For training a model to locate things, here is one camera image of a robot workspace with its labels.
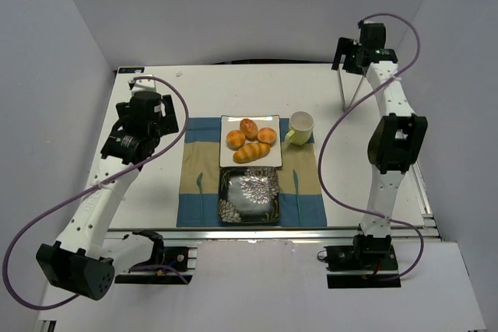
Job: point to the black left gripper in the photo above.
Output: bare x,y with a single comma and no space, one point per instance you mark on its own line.
170,115

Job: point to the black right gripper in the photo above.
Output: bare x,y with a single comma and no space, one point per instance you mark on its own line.
344,52

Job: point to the metal serving tongs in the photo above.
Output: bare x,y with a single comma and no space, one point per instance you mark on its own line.
347,98

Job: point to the round bread roll top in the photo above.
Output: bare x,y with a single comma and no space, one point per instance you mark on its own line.
249,128

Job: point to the round bread roll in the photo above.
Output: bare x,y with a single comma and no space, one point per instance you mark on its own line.
249,128
235,139
267,135

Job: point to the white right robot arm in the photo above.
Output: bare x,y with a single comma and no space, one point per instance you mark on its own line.
392,149

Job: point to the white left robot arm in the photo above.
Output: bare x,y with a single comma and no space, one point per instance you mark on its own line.
77,262

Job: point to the round bread roll left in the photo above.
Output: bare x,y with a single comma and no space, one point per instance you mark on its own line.
235,139

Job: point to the long striped bread loaf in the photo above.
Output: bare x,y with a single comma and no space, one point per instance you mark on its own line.
251,152

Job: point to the round bread roll right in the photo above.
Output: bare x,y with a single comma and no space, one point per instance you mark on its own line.
267,135

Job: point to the green plastic fork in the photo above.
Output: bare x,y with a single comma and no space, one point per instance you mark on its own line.
201,197

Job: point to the pale yellow mug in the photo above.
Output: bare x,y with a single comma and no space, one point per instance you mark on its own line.
301,125

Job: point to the black floral square plate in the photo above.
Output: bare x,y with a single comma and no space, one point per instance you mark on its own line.
249,195

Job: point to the white square plate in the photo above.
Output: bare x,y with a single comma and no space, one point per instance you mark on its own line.
229,123

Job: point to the green plastic knife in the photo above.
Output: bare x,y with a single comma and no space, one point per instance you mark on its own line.
297,194

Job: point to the blue and beige placemat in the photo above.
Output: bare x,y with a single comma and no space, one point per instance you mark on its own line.
201,154

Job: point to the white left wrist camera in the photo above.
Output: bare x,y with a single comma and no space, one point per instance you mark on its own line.
143,84

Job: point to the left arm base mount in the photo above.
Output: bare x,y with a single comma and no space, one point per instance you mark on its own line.
166,265

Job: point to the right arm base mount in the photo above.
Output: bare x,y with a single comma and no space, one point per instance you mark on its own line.
368,262

